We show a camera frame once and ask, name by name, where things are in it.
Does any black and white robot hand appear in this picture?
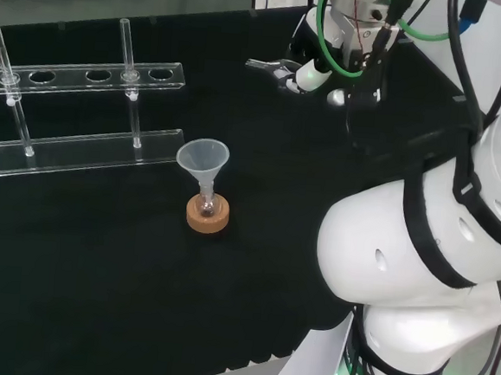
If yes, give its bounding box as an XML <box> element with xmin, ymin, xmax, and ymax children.
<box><xmin>278</xmin><ymin>1</ymin><xmax>404</xmax><ymax>112</ymax></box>

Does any clear glass weighing funnel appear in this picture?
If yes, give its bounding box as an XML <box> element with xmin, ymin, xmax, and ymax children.
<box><xmin>243</xmin><ymin>55</ymin><xmax>301</xmax><ymax>95</ymax></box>

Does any translucent plastic funnel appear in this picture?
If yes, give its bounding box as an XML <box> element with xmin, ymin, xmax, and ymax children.
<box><xmin>172</xmin><ymin>136</ymin><xmax>232</xmax><ymax>204</ymax></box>

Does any small glass round-bottom flask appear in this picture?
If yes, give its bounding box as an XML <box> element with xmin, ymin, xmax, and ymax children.
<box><xmin>195</xmin><ymin>184</ymin><xmax>223</xmax><ymax>220</ymax></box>

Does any clear acrylic funnel stand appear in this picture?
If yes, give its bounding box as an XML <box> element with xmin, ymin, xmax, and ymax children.
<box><xmin>0</xmin><ymin>8</ymin><xmax>194</xmax><ymax>194</ymax></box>

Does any black bench cloth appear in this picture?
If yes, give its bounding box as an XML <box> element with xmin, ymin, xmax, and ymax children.
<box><xmin>0</xmin><ymin>0</ymin><xmax>493</xmax><ymax>375</ymax></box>

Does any green cable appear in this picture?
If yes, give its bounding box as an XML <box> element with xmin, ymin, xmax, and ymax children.
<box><xmin>311</xmin><ymin>0</ymin><xmax>455</xmax><ymax>87</ymax></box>

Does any brown cork ring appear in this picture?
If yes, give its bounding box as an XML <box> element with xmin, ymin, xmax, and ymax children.
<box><xmin>184</xmin><ymin>193</ymin><xmax>233</xmax><ymax>238</ymax></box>

